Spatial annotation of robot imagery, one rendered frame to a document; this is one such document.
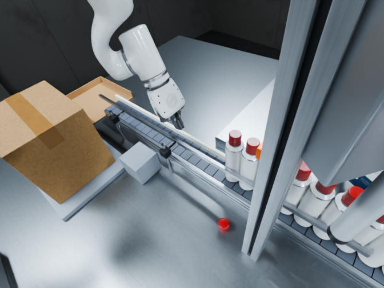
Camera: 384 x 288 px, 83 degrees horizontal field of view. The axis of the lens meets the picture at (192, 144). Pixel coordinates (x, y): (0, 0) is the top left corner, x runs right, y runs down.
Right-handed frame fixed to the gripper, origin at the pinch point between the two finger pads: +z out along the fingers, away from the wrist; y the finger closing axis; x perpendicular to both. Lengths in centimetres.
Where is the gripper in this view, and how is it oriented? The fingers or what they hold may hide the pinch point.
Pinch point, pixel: (178, 123)
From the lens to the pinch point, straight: 75.7
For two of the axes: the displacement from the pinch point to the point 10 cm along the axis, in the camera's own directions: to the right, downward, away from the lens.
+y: 6.5, -6.2, 4.4
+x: -6.6, -1.7, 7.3
